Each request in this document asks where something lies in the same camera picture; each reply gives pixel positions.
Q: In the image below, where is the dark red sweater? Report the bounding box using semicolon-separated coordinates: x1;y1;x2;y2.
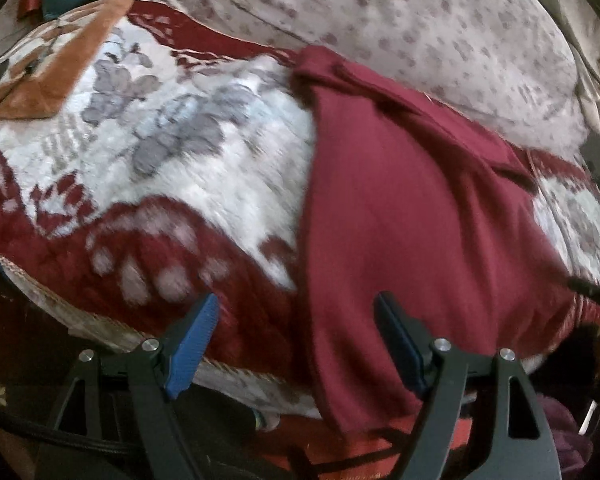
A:
292;47;600;432

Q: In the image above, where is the floral pink quilt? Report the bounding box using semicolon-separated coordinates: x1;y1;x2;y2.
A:
159;0;588;159

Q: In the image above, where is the red white floral blanket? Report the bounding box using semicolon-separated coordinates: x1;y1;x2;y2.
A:
0;0;600;418

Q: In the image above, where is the orange brown patterned blanket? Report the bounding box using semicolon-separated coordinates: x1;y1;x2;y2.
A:
0;0;134;120

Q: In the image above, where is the black cable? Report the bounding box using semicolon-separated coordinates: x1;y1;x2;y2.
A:
0;14;67;126

